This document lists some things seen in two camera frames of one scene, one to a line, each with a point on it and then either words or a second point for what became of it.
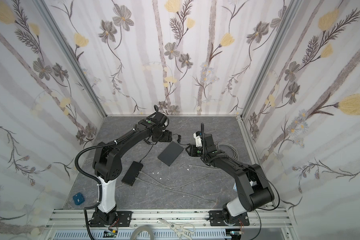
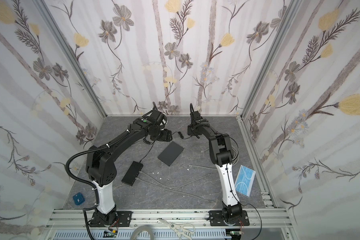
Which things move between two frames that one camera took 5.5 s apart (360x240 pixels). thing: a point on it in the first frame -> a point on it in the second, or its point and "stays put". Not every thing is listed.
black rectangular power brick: [133, 172] stays put
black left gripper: [165, 136] stays put
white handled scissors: [181, 228] stays put
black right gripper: [192, 150] -> [193, 130]
